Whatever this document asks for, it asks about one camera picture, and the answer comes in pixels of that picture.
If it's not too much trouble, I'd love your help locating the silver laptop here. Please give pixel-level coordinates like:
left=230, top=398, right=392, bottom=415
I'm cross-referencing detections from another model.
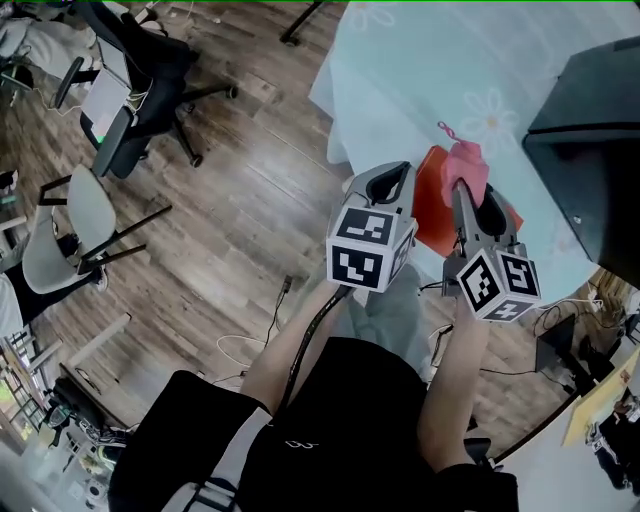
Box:
left=79, top=39, right=134, bottom=134

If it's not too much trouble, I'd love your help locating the black office chair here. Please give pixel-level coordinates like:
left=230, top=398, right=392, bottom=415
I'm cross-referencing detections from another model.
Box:
left=52, top=0, right=240, bottom=180
left=462, top=424, right=506, bottom=474

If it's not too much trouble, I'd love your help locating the black stand base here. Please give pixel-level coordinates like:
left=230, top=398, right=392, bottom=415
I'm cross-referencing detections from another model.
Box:
left=534, top=313, right=616, bottom=396

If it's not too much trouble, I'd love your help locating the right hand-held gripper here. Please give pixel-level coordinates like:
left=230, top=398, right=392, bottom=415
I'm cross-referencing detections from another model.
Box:
left=441, top=181, right=543, bottom=323

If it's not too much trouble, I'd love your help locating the person's black shirt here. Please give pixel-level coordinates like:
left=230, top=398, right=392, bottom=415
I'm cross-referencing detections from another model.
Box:
left=107, top=337, right=519, bottom=512

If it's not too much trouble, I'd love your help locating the light wooden desk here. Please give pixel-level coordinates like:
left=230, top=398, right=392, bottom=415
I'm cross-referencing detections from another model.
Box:
left=562, top=349, right=640, bottom=449

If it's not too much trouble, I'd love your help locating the whiteboard on black stand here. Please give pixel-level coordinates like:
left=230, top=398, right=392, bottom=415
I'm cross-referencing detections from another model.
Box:
left=279, top=0, right=326, bottom=49

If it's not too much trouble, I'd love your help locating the grey chair with black legs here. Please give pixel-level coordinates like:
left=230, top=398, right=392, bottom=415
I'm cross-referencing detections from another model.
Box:
left=22, top=164, right=174, bottom=296

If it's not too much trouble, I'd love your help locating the grey shoulder strap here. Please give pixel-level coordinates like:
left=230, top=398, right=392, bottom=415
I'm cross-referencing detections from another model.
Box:
left=164, top=407, right=274, bottom=512

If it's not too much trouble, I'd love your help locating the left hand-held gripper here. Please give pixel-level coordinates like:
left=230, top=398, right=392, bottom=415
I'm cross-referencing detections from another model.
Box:
left=324, top=160, right=420, bottom=295

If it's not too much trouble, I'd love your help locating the black mini fridge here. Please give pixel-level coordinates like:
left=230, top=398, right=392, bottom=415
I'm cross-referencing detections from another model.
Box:
left=521, top=35, right=640, bottom=291

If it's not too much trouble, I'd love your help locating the person's left forearm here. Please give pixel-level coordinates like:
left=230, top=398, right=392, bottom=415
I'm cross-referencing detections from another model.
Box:
left=240, top=287, right=351, bottom=416

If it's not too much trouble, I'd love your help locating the pink cloth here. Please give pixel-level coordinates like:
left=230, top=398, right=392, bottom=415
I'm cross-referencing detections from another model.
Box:
left=437, top=121, right=491, bottom=209

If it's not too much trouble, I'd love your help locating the red book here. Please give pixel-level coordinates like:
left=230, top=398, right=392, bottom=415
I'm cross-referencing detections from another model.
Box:
left=410, top=144, right=526, bottom=259

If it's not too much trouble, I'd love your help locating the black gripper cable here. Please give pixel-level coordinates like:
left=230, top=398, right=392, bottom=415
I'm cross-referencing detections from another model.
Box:
left=277, top=284, right=351, bottom=416

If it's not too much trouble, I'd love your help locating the person's right forearm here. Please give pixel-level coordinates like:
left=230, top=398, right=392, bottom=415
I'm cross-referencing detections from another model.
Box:
left=417, top=299, right=494, bottom=474

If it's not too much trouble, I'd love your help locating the light blue flowered tablecloth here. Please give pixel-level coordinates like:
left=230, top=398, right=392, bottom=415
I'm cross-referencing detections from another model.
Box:
left=308, top=0, right=601, bottom=309

